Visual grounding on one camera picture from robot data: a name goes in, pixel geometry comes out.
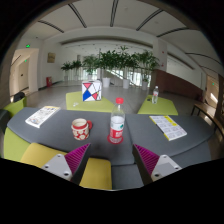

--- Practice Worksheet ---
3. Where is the black chair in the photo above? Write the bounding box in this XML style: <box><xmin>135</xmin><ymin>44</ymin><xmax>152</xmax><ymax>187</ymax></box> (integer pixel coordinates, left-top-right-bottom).
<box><xmin>13</xmin><ymin>91</ymin><xmax>27</xmax><ymax>103</ymax></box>

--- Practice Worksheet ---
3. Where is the white cube with coloured triangles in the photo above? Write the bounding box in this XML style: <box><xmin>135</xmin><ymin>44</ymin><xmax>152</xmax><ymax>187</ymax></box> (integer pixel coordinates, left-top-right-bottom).
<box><xmin>81</xmin><ymin>79</ymin><xmax>103</xmax><ymax>102</ymax></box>

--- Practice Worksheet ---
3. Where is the flat round red coaster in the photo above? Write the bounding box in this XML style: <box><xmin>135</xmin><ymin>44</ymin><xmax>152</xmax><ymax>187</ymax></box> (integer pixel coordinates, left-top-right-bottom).
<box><xmin>107</xmin><ymin>133</ymin><xmax>125</xmax><ymax>145</ymax></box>

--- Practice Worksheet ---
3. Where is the cream and red mug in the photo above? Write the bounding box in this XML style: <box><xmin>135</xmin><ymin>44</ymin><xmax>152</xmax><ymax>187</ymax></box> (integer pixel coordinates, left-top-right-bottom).
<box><xmin>70</xmin><ymin>118</ymin><xmax>94</xmax><ymax>141</ymax></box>

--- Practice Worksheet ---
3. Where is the clear red-capped water bottle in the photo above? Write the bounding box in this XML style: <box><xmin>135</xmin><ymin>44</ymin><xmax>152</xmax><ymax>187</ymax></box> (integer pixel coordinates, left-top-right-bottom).
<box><xmin>109</xmin><ymin>97</ymin><xmax>126</xmax><ymax>144</ymax></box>

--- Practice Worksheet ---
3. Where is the small clear water bottle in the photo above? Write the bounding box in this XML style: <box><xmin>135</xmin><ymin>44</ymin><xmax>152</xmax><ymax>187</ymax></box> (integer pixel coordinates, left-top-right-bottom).
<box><xmin>151</xmin><ymin>85</ymin><xmax>160</xmax><ymax>105</ymax></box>

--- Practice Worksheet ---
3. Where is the brown framed wall picture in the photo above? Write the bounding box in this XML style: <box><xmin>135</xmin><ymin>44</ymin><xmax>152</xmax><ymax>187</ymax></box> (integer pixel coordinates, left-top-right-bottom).
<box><xmin>46</xmin><ymin>52</ymin><xmax>56</xmax><ymax>64</ymax></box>

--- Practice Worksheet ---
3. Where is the dark grey armchair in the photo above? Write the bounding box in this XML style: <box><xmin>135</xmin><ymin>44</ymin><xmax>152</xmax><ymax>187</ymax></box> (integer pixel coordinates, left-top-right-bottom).
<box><xmin>0</xmin><ymin>109</ymin><xmax>11</xmax><ymax>134</ymax></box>

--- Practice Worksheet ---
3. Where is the lime green armchair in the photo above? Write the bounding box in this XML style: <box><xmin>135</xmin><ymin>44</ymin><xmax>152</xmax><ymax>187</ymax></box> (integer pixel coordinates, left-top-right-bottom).
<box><xmin>3</xmin><ymin>96</ymin><xmax>28</xmax><ymax>118</ymax></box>

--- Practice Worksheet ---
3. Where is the white printed magazine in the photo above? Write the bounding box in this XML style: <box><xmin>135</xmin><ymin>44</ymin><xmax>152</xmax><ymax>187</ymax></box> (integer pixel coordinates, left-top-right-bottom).
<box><xmin>24</xmin><ymin>105</ymin><xmax>62</xmax><ymax>129</ymax></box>

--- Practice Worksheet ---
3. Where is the group of potted green plants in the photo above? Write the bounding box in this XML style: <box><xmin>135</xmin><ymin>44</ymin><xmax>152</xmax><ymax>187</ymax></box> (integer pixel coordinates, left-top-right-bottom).
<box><xmin>60</xmin><ymin>45</ymin><xmax>161</xmax><ymax>91</ymax></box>

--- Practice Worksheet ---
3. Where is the yellow and white booklet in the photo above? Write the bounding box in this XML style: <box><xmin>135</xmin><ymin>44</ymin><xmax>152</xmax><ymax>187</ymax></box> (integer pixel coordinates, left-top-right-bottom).
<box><xmin>148</xmin><ymin>115</ymin><xmax>188</xmax><ymax>142</ymax></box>

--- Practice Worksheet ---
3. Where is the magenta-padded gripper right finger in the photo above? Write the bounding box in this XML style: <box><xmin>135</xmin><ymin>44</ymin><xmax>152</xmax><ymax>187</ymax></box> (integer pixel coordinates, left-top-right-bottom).
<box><xmin>131</xmin><ymin>143</ymin><xmax>183</xmax><ymax>186</ymax></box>

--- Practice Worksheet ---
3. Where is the wooden bench with dark legs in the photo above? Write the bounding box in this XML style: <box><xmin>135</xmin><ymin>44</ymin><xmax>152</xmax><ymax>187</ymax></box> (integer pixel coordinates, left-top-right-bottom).
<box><xmin>191</xmin><ymin>101</ymin><xmax>224</xmax><ymax>134</ymax></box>

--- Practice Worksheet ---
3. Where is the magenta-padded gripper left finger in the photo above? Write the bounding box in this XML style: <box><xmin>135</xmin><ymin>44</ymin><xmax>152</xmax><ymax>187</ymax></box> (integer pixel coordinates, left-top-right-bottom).
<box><xmin>40</xmin><ymin>143</ymin><xmax>92</xmax><ymax>186</ymax></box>

